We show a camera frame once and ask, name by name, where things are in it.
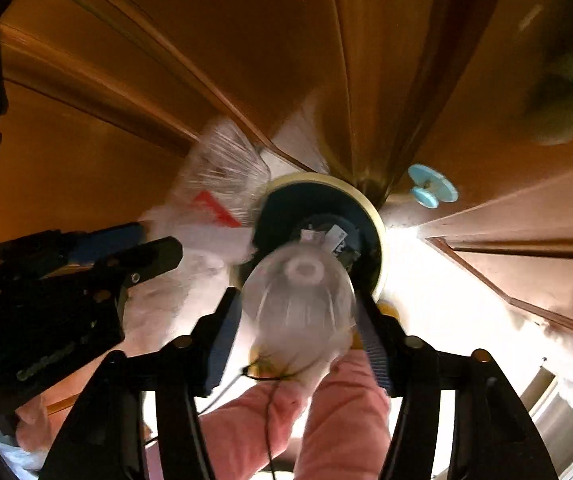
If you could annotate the round trash bin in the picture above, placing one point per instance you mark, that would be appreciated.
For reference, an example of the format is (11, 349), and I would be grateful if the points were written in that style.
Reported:
(276, 210)

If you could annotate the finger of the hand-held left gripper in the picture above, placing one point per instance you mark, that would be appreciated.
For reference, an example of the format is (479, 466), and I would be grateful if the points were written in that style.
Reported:
(156, 257)
(111, 240)

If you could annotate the light blue cabinet knob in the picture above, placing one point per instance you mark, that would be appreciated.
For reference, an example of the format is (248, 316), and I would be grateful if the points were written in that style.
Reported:
(426, 175)

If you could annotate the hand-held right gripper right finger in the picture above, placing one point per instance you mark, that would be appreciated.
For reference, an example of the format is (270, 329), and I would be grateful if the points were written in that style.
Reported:
(374, 345)

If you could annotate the clear plastic bag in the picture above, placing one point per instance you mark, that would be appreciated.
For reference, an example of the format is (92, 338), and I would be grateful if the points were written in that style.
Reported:
(221, 170)

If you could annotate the person's left hand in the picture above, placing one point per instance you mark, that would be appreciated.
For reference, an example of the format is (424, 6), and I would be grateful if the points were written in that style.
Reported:
(34, 420)

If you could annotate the pink pants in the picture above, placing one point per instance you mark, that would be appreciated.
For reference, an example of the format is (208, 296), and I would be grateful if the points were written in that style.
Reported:
(266, 425)

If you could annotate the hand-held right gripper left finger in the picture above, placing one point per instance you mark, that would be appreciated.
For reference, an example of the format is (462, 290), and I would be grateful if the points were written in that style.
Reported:
(221, 340)

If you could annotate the clear plastic bottle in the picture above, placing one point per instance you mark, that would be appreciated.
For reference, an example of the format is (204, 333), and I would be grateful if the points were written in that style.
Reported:
(299, 305)

